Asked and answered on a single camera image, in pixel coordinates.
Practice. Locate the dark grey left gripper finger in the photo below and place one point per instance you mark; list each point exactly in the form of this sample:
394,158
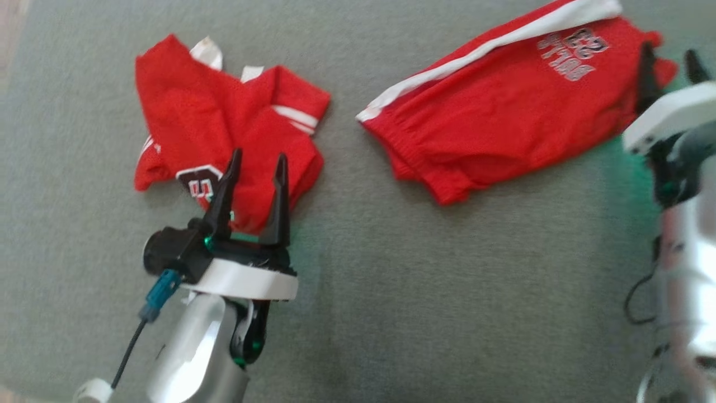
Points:
278,212
222,196

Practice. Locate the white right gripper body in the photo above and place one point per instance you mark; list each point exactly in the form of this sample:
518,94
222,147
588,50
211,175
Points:
665,117

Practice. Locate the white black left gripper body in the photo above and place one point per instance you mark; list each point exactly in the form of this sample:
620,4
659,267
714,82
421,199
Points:
246,280

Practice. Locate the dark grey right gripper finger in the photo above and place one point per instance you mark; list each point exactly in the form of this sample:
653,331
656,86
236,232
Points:
696,67
649,78

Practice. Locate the red jersey with white trim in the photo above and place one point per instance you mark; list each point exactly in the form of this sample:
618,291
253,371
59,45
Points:
190,112

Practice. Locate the red shorts with white stripe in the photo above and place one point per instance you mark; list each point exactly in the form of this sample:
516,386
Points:
503,123

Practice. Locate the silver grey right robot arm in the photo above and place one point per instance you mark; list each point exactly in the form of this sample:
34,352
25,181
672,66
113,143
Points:
691,268

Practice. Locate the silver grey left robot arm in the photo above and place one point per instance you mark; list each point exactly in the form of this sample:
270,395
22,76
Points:
190,347

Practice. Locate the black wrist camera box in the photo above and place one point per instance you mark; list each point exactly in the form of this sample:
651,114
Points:
170,252

